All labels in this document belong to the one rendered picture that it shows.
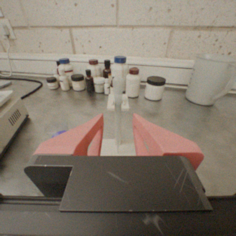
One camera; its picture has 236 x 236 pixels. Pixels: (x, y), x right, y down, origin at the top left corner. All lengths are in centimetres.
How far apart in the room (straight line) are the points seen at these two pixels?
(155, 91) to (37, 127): 38
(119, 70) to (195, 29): 33
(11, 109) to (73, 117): 15
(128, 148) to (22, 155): 23
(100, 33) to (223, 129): 58
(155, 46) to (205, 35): 19
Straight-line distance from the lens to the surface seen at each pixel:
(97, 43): 66
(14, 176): 30
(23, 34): 88
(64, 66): 58
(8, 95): 40
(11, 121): 38
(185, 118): 41
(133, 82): 45
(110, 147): 27
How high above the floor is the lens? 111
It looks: 37 degrees down
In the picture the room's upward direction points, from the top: straight up
